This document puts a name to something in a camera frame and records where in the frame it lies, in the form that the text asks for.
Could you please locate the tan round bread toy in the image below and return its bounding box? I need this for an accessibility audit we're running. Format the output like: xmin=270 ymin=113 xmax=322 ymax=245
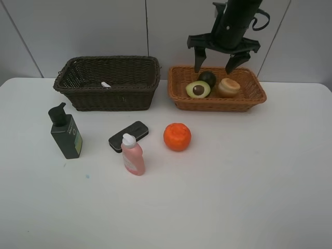
xmin=216 ymin=78 xmax=241 ymax=98

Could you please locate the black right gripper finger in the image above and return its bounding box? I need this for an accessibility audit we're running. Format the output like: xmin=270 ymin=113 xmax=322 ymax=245
xmin=225 ymin=52 xmax=251 ymax=74
xmin=194 ymin=47 xmax=206 ymax=73

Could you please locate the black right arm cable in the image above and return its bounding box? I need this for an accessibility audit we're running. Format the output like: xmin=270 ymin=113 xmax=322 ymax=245
xmin=212 ymin=2 xmax=271 ymax=31

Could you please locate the dark mangosteen toy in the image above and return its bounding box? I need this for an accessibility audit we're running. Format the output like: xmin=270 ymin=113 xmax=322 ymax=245
xmin=198 ymin=71 xmax=216 ymax=89

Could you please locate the orange wicker basket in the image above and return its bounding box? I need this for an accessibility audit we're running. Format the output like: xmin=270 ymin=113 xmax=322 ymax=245
xmin=168 ymin=65 xmax=267 ymax=112

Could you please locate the dark green pump bottle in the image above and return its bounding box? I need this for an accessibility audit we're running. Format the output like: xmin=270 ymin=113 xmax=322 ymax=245
xmin=48 ymin=102 xmax=82 ymax=159

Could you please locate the pink squeeze bottle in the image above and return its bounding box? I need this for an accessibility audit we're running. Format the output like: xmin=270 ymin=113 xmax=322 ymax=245
xmin=122 ymin=142 xmax=145 ymax=176

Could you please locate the orange toy fruit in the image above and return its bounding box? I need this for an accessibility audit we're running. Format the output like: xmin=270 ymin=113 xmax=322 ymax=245
xmin=163 ymin=123 xmax=191 ymax=151

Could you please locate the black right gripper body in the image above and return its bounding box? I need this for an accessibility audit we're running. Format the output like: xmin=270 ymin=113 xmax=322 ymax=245
xmin=187 ymin=0 xmax=260 ymax=54

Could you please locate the halved avocado toy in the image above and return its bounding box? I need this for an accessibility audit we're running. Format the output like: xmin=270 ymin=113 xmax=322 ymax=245
xmin=185 ymin=80 xmax=211 ymax=99

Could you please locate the dark brown wicker basket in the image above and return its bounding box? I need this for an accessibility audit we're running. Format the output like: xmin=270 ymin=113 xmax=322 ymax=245
xmin=53 ymin=56 xmax=160 ymax=112

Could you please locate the white pink marker pen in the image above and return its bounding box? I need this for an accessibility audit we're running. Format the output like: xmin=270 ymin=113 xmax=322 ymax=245
xmin=101 ymin=82 xmax=111 ymax=88

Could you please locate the black whiteboard eraser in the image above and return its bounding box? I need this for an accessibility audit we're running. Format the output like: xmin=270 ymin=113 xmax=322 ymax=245
xmin=108 ymin=121 xmax=149 ymax=153

